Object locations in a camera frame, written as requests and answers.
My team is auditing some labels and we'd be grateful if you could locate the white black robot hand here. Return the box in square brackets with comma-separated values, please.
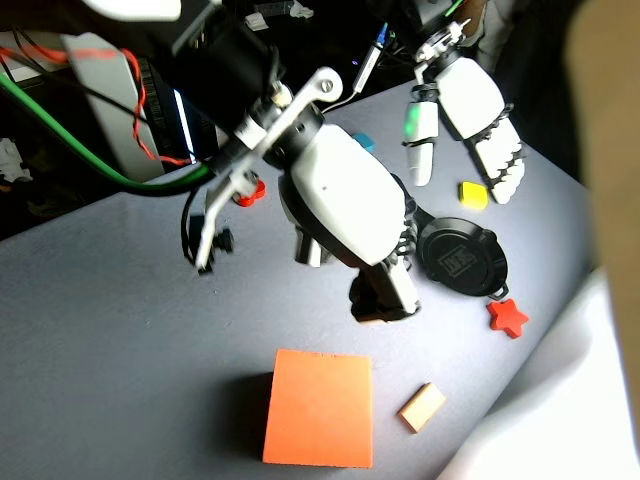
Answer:
[402, 57, 527, 205]
[278, 123, 422, 321]

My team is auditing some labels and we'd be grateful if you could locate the black round pan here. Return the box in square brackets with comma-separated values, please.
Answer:
[417, 215, 511, 301]

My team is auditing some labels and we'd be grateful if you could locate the yellow square block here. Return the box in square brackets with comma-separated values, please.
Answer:
[458, 180, 490, 210]

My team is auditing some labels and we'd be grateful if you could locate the red heart-shaped block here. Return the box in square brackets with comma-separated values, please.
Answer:
[234, 179, 268, 208]

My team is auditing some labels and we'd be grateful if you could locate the beige board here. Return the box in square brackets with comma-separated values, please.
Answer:
[569, 0, 640, 281]

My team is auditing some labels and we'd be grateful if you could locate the red star block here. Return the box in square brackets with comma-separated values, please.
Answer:
[485, 298, 530, 339]

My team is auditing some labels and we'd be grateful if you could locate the large orange block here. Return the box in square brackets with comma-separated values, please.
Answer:
[262, 348, 375, 470]

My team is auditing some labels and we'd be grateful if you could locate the small light wooden block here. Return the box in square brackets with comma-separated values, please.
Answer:
[397, 382, 447, 434]

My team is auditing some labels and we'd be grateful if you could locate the grey computer case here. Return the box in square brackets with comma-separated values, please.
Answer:
[62, 32, 166, 184]

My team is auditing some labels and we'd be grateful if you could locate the grey table cloth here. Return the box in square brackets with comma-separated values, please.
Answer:
[0, 79, 601, 480]

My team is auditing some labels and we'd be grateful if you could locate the white cable adapter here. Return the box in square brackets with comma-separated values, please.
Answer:
[353, 42, 382, 97]

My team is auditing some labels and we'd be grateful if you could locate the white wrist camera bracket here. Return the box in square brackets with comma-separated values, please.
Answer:
[193, 67, 345, 277]

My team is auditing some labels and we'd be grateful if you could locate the red cable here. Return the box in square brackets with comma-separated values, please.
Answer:
[0, 45, 194, 167]

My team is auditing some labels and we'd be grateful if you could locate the green cable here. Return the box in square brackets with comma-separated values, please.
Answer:
[0, 74, 216, 196]

